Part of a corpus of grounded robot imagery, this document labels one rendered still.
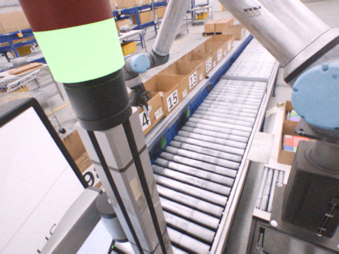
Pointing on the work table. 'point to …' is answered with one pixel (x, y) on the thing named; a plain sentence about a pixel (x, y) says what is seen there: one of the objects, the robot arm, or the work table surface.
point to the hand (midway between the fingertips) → (146, 116)
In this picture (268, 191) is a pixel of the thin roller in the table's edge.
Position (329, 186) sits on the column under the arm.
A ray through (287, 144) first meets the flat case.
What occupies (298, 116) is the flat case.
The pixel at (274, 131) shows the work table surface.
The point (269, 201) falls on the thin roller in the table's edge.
